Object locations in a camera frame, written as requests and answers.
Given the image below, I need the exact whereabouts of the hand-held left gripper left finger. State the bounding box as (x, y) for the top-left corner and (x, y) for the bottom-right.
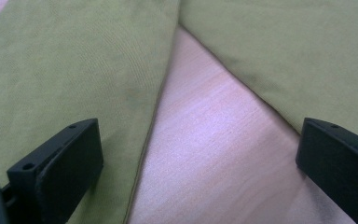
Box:
(7, 118), (104, 224)

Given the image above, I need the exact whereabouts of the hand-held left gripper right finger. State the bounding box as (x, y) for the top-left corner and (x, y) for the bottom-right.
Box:
(295, 117), (358, 224)

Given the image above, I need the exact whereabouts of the green cloth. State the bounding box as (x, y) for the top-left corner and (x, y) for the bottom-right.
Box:
(0, 0), (358, 224)

